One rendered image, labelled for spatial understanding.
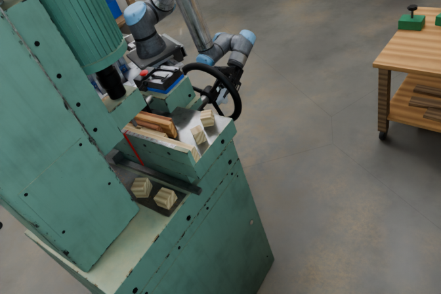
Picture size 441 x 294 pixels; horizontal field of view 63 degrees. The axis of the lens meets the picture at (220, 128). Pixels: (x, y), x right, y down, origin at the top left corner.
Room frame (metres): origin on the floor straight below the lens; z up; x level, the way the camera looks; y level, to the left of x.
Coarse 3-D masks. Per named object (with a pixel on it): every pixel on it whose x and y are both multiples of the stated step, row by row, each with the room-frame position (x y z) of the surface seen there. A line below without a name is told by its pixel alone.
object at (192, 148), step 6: (126, 126) 0.95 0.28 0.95; (138, 132) 0.89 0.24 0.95; (144, 132) 0.88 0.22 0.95; (156, 138) 0.83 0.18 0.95; (162, 138) 0.82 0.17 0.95; (168, 138) 0.81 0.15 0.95; (174, 144) 0.78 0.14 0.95; (180, 144) 0.77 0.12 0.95; (186, 144) 0.76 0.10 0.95; (192, 150) 0.73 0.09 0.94; (198, 156) 0.74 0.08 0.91
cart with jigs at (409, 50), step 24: (408, 24) 1.51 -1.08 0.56; (432, 24) 1.48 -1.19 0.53; (384, 48) 1.43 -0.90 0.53; (408, 48) 1.36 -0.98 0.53; (432, 48) 1.30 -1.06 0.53; (384, 72) 1.33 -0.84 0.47; (408, 72) 1.22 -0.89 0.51; (432, 72) 1.14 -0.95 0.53; (384, 96) 1.32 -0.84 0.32; (408, 96) 1.40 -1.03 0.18; (432, 96) 1.34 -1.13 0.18; (384, 120) 1.32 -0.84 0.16; (408, 120) 1.24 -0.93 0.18; (432, 120) 1.19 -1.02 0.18
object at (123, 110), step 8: (128, 88) 0.95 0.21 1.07; (136, 88) 0.94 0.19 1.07; (128, 96) 0.91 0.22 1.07; (136, 96) 0.93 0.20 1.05; (104, 104) 0.91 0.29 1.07; (112, 104) 0.89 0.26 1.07; (120, 104) 0.89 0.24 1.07; (128, 104) 0.90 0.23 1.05; (136, 104) 0.92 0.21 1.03; (144, 104) 0.93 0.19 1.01; (112, 112) 0.86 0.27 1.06; (120, 112) 0.88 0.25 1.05; (128, 112) 0.89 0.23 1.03; (136, 112) 0.91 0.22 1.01; (120, 120) 0.87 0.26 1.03; (128, 120) 0.88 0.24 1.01; (120, 128) 0.86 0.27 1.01
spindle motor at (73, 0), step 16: (48, 0) 0.85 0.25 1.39; (64, 0) 0.85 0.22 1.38; (80, 0) 0.86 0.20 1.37; (96, 0) 0.89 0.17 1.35; (64, 16) 0.85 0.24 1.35; (80, 16) 0.86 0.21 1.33; (96, 16) 0.88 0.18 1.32; (112, 16) 0.92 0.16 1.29; (64, 32) 0.84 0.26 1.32; (80, 32) 0.85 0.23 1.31; (96, 32) 0.86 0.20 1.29; (112, 32) 0.89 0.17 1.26; (80, 48) 0.85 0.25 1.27; (96, 48) 0.85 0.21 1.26; (112, 48) 0.87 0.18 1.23; (80, 64) 0.85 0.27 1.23; (96, 64) 0.84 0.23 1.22
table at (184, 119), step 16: (160, 112) 1.03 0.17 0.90; (176, 112) 0.99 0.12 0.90; (192, 112) 0.96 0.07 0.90; (208, 128) 0.85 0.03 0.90; (224, 128) 0.83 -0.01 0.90; (128, 144) 0.92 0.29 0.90; (192, 144) 0.81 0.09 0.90; (208, 144) 0.78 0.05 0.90; (224, 144) 0.81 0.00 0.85; (160, 160) 0.82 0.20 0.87; (208, 160) 0.76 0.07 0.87; (192, 176) 0.73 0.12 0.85
